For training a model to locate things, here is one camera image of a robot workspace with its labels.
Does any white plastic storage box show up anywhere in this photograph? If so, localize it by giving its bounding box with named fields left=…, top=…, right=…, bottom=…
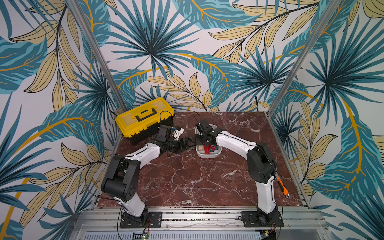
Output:
left=195, top=127, right=222, bottom=159

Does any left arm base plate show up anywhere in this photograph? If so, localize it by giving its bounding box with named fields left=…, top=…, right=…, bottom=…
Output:
left=119, top=211, right=163, bottom=229

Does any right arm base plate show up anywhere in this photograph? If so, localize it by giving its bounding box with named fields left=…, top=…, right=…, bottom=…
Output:
left=241, top=211, right=284, bottom=228

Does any right aluminium corner post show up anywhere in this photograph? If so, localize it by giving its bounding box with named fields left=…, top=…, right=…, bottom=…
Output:
left=267, top=0, right=341, bottom=117

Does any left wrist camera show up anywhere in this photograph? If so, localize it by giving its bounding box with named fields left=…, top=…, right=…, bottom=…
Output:
left=156, top=125, right=184, bottom=143

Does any aluminium corner post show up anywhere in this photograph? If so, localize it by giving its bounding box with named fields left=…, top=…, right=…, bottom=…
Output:
left=68, top=0, right=128, bottom=112
left=267, top=0, right=341, bottom=117

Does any aluminium front rail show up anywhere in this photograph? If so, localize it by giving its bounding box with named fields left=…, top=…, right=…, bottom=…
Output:
left=70, top=207, right=332, bottom=240

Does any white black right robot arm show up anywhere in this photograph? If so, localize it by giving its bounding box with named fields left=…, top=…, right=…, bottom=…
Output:
left=196, top=125, right=277, bottom=215

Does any left aluminium corner post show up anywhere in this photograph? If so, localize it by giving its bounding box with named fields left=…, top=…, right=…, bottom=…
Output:
left=68, top=0, right=128, bottom=112

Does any yellow black toolbox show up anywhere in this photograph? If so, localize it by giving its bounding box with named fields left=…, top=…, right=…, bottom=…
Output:
left=116, top=98, right=175, bottom=145

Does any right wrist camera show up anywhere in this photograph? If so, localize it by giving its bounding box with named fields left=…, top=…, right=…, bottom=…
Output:
left=196, top=120, right=213, bottom=135

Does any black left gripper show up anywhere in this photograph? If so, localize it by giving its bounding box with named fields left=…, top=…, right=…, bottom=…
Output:
left=165, top=135, right=197, bottom=155

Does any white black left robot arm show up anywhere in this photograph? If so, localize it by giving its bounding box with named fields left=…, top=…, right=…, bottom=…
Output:
left=101, top=138, right=191, bottom=218

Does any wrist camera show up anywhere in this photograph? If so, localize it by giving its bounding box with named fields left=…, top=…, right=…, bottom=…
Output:
left=196, top=120, right=213, bottom=135
left=156, top=125, right=184, bottom=143

